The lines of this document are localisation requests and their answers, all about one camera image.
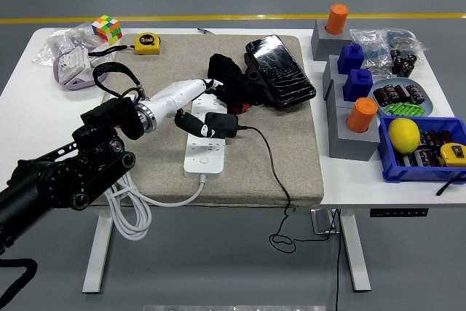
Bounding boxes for black plug with cord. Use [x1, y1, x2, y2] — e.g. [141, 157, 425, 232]
[205, 112, 332, 253]

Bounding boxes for blue block with knob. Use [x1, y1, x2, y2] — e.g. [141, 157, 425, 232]
[336, 43, 366, 75]
[341, 68, 374, 103]

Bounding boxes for grey-brown mat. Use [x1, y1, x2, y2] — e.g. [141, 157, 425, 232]
[89, 33, 325, 208]

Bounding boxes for light blue plate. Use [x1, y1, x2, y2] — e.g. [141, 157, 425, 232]
[371, 77, 435, 117]

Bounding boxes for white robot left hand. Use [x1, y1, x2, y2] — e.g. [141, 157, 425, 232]
[146, 77, 225, 138]

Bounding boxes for clear plastic bag blue parts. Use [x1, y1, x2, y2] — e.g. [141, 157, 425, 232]
[385, 28, 430, 52]

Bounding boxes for yellow tape measure black strap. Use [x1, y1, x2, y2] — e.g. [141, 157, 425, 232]
[87, 32, 162, 58]

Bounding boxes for dark capacitor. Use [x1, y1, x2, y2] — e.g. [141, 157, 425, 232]
[436, 129, 454, 146]
[414, 145, 441, 168]
[420, 130, 441, 151]
[395, 84, 411, 103]
[395, 152, 418, 168]
[374, 87, 392, 107]
[406, 84, 426, 105]
[382, 84, 400, 103]

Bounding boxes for black cloth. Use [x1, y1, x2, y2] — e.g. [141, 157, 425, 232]
[207, 52, 272, 108]

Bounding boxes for black smartphone cracked screen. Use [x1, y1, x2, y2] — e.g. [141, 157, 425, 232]
[245, 34, 317, 110]

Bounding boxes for black capacitor bundle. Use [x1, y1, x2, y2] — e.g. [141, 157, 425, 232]
[390, 47, 419, 78]

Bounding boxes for black hanging cable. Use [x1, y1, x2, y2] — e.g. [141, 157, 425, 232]
[329, 208, 345, 311]

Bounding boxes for clear plastic bags with parts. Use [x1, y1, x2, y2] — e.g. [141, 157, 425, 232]
[33, 22, 101, 68]

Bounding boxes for lilac band tray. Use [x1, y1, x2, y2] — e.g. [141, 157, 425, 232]
[53, 48, 110, 92]

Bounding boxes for blue plastic bin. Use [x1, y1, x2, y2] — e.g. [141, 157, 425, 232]
[377, 116, 466, 184]

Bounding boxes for orange cylinder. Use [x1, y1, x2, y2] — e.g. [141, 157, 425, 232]
[325, 4, 350, 35]
[345, 98, 379, 133]

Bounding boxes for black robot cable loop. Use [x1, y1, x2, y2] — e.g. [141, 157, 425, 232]
[0, 258, 39, 311]

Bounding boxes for black phone holder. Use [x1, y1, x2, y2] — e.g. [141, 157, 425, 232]
[242, 52, 281, 108]

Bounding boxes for large grey block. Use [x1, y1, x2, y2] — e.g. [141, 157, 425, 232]
[327, 105, 382, 162]

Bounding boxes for white plastic socket module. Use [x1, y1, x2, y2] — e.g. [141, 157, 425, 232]
[57, 47, 114, 86]

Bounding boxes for metal bracket under table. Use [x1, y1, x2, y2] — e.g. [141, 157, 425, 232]
[310, 208, 341, 235]

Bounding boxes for white power strip cable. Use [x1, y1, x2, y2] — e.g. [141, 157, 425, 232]
[105, 174, 209, 242]

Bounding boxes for yellow tape measure black label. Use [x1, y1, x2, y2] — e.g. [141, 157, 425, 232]
[435, 142, 466, 197]

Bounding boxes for black table control panel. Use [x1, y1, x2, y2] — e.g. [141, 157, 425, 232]
[370, 208, 429, 218]

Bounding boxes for yellow lemon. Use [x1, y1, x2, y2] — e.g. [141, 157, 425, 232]
[387, 118, 422, 154]

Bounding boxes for clear plastic bag white parts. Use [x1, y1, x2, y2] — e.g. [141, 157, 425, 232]
[349, 28, 393, 71]

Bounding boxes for green plastic parts row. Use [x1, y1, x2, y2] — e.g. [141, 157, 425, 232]
[384, 102, 427, 116]

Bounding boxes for white table leg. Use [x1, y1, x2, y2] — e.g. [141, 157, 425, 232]
[82, 214, 114, 294]
[340, 212, 372, 293]

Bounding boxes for colourful puzzle cube white edges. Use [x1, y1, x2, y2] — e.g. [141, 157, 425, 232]
[90, 15, 123, 46]

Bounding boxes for white power strip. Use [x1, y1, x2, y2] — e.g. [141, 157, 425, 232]
[183, 94, 229, 181]

